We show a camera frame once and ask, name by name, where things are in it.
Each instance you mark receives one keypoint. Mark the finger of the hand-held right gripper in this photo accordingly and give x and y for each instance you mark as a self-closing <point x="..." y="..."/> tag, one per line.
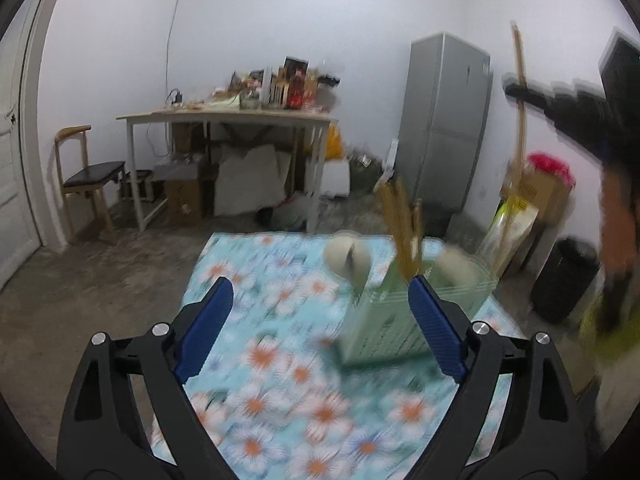
<point x="565" y="107"/>

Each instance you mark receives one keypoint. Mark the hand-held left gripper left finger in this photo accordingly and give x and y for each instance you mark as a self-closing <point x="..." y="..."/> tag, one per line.
<point x="210" y="325"/>

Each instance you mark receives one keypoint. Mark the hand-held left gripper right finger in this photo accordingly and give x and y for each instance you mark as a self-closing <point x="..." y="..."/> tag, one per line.
<point x="435" y="330"/>

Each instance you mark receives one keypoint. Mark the green plastic utensil basket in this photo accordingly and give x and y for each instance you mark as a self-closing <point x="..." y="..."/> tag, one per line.
<point x="390" y="325"/>

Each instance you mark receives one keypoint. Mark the white plastic ladle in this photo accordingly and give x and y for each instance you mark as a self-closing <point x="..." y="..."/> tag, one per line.
<point x="347" y="260"/>
<point x="457" y="270"/>

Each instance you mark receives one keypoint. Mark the bamboo chopstick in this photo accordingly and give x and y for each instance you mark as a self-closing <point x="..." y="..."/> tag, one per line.
<point x="519" y="60"/>
<point x="401" y="220"/>
<point x="418" y="232"/>
<point x="389" y="220"/>

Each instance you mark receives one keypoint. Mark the pink plastic bag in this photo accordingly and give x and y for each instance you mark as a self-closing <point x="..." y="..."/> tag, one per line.
<point x="550" y="167"/>

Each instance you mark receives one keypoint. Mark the floral blue blanket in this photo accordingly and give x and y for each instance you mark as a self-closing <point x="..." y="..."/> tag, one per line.
<point x="280" y="310"/>

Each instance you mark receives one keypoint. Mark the open cardboard box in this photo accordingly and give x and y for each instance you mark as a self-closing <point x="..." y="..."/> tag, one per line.
<point x="545" y="197"/>

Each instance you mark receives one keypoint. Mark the yellow green package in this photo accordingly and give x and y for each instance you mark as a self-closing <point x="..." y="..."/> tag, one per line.
<point x="510" y="230"/>

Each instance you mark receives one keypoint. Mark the tall cardboard box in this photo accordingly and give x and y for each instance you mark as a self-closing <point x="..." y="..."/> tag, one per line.
<point x="182" y="202"/>

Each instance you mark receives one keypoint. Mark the silver refrigerator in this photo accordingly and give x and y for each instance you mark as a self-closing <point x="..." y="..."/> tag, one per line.
<point x="440" y="125"/>

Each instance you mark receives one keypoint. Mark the black waste bin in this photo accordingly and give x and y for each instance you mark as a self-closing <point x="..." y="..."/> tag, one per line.
<point x="565" y="280"/>

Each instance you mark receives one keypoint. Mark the white sack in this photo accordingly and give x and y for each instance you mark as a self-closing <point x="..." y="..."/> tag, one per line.
<point x="250" y="180"/>

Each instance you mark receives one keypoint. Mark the grey storage box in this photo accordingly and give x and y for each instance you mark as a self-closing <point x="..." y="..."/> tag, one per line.
<point x="175" y="172"/>

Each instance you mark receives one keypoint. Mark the striped aluminium case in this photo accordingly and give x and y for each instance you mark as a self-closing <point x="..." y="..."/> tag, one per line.
<point x="136" y="186"/>

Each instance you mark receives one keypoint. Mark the green bag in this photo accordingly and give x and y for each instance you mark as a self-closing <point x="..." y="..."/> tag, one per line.
<point x="365" y="175"/>

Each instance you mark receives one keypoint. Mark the white power strip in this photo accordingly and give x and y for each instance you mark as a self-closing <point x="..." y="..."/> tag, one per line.
<point x="391" y="160"/>

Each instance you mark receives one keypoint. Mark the small cardboard box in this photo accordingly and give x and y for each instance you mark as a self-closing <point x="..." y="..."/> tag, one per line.
<point x="189" y="139"/>

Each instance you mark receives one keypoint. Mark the wooden chair with dark seat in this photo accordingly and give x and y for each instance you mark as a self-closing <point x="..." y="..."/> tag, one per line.
<point x="95" y="175"/>

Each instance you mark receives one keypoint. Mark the white table with wooden top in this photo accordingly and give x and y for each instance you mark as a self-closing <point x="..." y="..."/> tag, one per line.
<point x="225" y="116"/>

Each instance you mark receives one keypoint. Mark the yellow plastic bag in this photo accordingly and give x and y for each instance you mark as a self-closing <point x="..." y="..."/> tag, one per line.
<point x="334" y="145"/>

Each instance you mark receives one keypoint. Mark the black power adapter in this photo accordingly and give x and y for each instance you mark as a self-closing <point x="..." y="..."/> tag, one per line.
<point x="176" y="97"/>

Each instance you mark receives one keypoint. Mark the red drinks pack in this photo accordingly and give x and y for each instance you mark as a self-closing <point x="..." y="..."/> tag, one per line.
<point x="296" y="91"/>

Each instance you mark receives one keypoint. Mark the white panel door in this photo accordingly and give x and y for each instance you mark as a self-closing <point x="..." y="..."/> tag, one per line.
<point x="12" y="160"/>

